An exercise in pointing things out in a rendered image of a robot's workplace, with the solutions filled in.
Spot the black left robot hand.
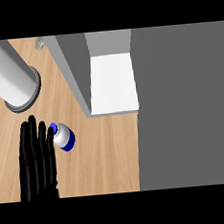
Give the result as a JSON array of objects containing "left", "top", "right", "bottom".
[{"left": 13, "top": 112, "right": 61, "bottom": 203}]

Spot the grey open cabinet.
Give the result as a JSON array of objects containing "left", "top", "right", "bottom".
[{"left": 41, "top": 29, "right": 141, "bottom": 123}]

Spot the white bottle with blue cap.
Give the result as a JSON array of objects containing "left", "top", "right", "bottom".
[{"left": 49, "top": 121, "right": 77, "bottom": 154}]

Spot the white cylinder with grey rim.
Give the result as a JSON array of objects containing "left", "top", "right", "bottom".
[{"left": 0, "top": 37, "right": 45, "bottom": 116}]

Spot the small pale round knob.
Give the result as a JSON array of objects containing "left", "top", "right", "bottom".
[{"left": 34, "top": 36, "right": 46, "bottom": 53}]

